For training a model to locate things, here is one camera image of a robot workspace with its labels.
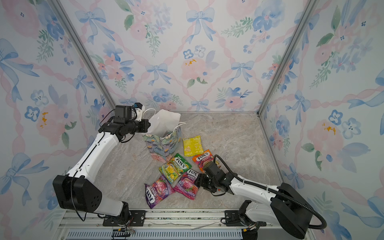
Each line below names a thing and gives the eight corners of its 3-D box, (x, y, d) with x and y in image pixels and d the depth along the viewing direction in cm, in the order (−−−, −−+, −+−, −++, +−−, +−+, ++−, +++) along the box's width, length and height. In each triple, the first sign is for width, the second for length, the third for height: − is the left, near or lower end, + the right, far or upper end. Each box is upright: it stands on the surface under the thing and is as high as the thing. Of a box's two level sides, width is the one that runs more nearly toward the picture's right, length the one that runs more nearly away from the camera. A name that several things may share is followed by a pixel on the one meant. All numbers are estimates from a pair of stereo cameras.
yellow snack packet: (184, 157, 97) (184, 155, 95) (181, 140, 105) (181, 138, 103) (204, 153, 99) (204, 151, 97) (199, 137, 107) (199, 135, 105)
